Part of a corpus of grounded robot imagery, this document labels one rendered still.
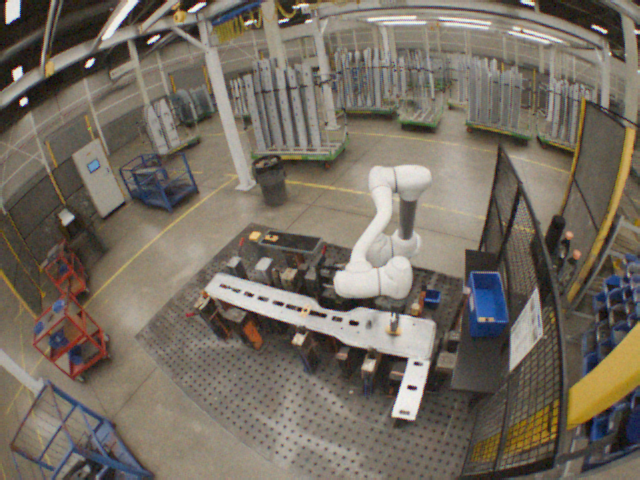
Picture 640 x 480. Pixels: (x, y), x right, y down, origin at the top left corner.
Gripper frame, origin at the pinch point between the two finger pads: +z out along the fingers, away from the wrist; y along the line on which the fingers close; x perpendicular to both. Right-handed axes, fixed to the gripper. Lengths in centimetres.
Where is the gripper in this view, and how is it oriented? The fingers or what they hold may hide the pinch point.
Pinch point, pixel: (394, 325)
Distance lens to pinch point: 130.1
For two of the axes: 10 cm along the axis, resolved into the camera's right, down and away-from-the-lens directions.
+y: -3.8, 6.3, -6.8
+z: 1.5, 7.7, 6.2
